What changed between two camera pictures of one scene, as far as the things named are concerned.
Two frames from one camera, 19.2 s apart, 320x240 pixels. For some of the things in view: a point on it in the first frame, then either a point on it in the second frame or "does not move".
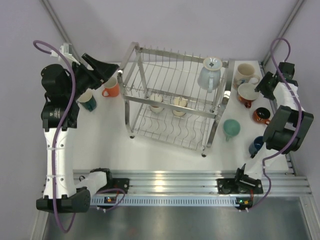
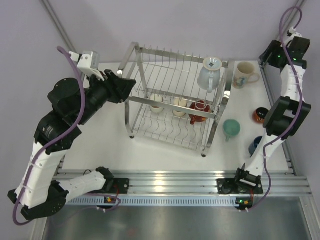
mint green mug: x=231 y=127 does not move
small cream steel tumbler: x=180 y=101 does not move
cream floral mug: x=245 y=73 does not move
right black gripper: x=261 y=87 → x=273 y=47
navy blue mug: x=255 y=145 does not move
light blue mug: x=209 y=76 does not move
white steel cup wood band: x=157 y=97 does not move
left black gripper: x=101 y=72 → x=124 y=85
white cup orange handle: x=246 y=93 → x=200 y=105
